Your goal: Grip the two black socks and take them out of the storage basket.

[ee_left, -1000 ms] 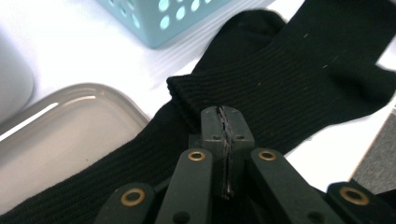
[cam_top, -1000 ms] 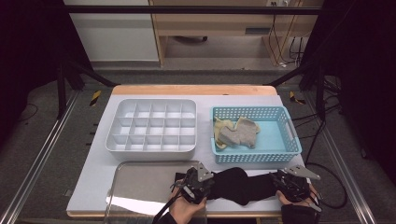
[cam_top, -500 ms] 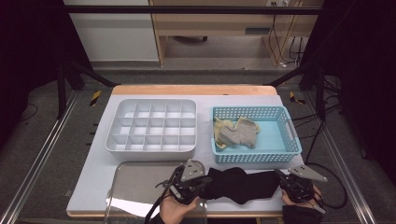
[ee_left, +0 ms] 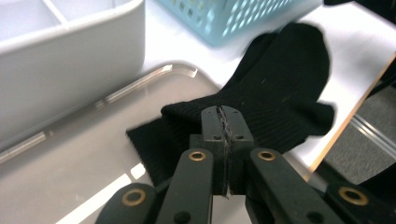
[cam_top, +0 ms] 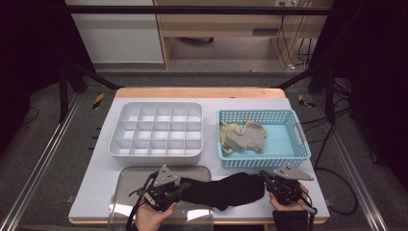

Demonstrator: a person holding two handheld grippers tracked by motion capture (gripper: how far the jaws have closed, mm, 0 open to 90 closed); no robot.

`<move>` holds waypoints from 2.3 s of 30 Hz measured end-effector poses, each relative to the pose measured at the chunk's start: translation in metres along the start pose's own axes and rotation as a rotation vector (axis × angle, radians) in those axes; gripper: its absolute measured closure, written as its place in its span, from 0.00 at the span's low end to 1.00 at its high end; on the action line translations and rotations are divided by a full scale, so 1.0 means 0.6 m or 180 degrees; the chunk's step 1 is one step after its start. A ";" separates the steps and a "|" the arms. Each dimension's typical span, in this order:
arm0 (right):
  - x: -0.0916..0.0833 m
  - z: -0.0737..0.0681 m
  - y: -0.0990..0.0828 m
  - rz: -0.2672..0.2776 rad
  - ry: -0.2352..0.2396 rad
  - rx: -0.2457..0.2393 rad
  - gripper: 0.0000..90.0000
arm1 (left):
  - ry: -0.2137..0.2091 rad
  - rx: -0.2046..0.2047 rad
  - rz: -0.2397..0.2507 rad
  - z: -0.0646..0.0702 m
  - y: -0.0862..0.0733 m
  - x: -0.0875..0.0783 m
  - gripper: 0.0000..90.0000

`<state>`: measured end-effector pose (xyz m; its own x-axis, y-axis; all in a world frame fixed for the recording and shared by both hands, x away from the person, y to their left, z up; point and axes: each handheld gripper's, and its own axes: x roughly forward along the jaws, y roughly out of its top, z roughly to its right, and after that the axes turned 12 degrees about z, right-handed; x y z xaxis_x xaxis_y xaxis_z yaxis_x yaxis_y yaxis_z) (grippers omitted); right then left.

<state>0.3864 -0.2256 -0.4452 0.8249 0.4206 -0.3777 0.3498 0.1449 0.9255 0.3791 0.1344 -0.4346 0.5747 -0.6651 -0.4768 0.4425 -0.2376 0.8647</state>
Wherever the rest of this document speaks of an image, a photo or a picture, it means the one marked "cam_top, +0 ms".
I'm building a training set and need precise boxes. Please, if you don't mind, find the person's left hand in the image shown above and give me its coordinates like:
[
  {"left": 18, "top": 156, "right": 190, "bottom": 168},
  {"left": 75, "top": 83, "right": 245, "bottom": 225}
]
[{"left": 134, "top": 201, "right": 177, "bottom": 231}]

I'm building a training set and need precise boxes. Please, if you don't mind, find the black hanging cable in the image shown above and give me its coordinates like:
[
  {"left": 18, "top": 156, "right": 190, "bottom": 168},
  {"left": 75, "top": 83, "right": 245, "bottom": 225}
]
[{"left": 277, "top": 13, "right": 314, "bottom": 70}]

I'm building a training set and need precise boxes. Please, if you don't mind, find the white table sheet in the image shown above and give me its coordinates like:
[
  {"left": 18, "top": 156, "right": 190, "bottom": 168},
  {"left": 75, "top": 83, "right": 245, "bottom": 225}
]
[{"left": 67, "top": 96, "right": 331, "bottom": 222}]

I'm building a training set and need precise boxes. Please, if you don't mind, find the light wooden desk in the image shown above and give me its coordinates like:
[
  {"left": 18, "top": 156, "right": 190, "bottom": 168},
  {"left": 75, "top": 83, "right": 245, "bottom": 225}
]
[{"left": 153, "top": 0, "right": 335, "bottom": 70}]

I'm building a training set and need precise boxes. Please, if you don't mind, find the white power strip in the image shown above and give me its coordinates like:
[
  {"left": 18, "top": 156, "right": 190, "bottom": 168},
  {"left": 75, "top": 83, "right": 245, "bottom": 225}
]
[{"left": 274, "top": 0, "right": 300, "bottom": 8}]

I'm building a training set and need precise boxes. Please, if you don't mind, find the yellow hanging cable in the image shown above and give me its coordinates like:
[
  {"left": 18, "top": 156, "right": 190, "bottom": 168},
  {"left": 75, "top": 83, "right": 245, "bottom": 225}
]
[{"left": 276, "top": 0, "right": 313, "bottom": 68}]

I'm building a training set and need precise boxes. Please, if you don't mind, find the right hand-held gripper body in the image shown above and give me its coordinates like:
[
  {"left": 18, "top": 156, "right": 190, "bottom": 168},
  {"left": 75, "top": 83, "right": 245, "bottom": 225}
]
[{"left": 268, "top": 165, "right": 315, "bottom": 206}]

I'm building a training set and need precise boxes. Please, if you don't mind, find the translucent grey box lid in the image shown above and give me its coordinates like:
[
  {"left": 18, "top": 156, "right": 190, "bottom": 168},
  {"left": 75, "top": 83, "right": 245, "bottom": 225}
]
[{"left": 107, "top": 166, "right": 216, "bottom": 231}]

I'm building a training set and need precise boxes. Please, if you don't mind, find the person's right hand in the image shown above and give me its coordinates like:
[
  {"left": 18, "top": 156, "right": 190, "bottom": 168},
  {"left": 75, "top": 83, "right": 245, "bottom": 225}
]
[{"left": 268, "top": 184, "right": 311, "bottom": 212}]

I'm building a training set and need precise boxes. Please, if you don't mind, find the black metal stand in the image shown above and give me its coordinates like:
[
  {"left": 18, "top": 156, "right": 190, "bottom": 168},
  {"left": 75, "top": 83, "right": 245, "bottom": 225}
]
[
  {"left": 58, "top": 61, "right": 121, "bottom": 123},
  {"left": 272, "top": 61, "right": 337, "bottom": 124}
]

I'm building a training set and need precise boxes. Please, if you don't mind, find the black horizontal frame bar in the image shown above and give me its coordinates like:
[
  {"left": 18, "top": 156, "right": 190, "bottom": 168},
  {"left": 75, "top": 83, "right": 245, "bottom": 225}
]
[{"left": 64, "top": 5, "right": 335, "bottom": 16}]

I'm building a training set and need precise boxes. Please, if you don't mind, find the yellow black tape strip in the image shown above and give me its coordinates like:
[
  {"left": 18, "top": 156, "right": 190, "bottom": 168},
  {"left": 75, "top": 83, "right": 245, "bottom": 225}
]
[
  {"left": 91, "top": 92, "right": 106, "bottom": 111},
  {"left": 297, "top": 93, "right": 317, "bottom": 109}
]

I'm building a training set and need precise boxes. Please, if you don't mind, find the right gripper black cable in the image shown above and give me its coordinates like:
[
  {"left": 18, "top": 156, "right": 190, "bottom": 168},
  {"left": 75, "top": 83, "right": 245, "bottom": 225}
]
[{"left": 297, "top": 196, "right": 319, "bottom": 231}]

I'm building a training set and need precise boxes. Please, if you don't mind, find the black sock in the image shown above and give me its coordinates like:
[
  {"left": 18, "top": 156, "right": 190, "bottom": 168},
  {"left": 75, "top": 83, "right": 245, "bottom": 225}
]
[{"left": 179, "top": 171, "right": 267, "bottom": 212}]

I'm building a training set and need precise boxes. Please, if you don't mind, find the thin black floor cable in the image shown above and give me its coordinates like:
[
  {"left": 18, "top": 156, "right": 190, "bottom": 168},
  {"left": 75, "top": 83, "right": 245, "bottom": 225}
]
[{"left": 18, "top": 105, "right": 41, "bottom": 127}]

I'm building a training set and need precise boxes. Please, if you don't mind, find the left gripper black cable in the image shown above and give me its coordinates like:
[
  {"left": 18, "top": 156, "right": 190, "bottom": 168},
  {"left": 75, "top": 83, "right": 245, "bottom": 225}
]
[{"left": 125, "top": 171, "right": 160, "bottom": 231}]

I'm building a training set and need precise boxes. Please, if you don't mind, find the blue perforated plastic basket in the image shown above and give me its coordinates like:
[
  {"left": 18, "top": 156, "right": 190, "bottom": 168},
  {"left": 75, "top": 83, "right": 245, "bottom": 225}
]
[{"left": 217, "top": 109, "right": 312, "bottom": 170}]

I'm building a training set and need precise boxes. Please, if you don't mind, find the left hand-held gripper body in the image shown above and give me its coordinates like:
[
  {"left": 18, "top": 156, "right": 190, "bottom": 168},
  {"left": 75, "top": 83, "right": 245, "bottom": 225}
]
[{"left": 142, "top": 164, "right": 184, "bottom": 212}]

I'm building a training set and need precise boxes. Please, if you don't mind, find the white cabinet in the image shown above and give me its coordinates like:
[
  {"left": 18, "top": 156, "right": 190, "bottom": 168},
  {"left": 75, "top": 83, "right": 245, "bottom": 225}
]
[{"left": 65, "top": 0, "right": 166, "bottom": 64}]

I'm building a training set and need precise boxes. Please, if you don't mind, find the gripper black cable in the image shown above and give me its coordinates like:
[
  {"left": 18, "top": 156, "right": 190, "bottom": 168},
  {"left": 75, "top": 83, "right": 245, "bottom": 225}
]
[
  {"left": 125, "top": 171, "right": 160, "bottom": 231},
  {"left": 297, "top": 196, "right": 319, "bottom": 231}
]

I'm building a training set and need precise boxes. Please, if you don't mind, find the aluminium rail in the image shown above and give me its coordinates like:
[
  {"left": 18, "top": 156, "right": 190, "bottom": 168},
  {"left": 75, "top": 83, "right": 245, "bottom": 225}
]
[
  {"left": 0, "top": 92, "right": 83, "bottom": 231},
  {"left": 312, "top": 94, "right": 391, "bottom": 231}
]

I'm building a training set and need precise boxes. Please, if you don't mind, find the black curtain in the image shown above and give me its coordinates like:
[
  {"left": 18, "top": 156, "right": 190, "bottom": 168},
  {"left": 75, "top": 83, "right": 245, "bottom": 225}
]
[
  {"left": 309, "top": 0, "right": 408, "bottom": 193},
  {"left": 0, "top": 0, "right": 97, "bottom": 155}
]

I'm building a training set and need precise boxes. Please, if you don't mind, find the looped black floor cable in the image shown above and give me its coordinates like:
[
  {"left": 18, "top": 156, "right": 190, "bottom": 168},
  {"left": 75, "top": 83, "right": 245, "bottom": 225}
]
[{"left": 314, "top": 167, "right": 359, "bottom": 217}]

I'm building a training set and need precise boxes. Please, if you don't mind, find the white compartment storage box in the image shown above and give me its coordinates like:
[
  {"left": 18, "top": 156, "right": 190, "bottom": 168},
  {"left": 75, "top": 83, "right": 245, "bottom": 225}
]
[{"left": 108, "top": 101, "right": 205, "bottom": 167}]

